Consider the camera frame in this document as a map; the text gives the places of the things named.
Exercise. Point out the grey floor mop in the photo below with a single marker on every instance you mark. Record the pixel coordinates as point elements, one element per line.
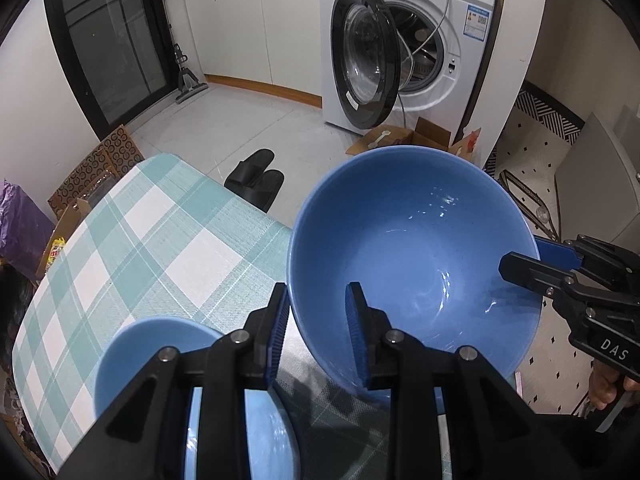
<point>187,82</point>

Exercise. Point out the cardboard box with red print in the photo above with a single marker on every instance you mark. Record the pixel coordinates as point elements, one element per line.
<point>470,142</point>

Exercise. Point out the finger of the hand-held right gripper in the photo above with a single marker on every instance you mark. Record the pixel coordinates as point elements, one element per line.
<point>557,255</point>
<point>525,270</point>

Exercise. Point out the brown cardboard box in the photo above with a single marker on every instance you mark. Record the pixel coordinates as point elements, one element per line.
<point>70,215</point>

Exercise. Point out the teal white checked tablecloth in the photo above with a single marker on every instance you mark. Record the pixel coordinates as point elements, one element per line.
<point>150,240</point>

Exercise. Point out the brown patterned doormat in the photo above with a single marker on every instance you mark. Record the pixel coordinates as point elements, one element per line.
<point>90,165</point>

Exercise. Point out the white washing machine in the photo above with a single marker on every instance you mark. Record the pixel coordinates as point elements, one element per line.
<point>477,70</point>

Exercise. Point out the open cardboard box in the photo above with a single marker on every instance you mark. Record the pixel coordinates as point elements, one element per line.
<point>430,132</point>

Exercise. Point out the black slipper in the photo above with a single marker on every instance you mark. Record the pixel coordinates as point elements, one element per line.
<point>267,190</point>
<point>250,167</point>

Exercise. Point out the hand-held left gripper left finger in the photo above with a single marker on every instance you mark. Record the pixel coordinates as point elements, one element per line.
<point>277,340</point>

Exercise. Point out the black framed glass door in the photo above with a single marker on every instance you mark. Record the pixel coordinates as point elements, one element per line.
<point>115,35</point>

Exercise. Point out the purple plastic bag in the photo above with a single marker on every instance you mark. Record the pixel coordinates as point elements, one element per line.
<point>20,225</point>

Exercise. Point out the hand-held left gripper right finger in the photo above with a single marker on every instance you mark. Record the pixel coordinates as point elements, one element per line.
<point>356,340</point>

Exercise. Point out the person's right hand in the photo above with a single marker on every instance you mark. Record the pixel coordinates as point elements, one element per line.
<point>602,390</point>

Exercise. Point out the light blue bowl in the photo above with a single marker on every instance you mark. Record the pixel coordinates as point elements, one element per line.
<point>130,355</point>

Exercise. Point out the grey board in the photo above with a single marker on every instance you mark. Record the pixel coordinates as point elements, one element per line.
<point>600,180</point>

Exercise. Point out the yellow snack packet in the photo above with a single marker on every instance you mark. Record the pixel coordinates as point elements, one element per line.
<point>56,252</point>

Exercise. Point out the black white patterned floor mat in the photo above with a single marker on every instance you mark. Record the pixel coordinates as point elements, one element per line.
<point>530,160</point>

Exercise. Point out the white base cabinets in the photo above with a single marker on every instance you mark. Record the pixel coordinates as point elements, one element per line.
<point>290,25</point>

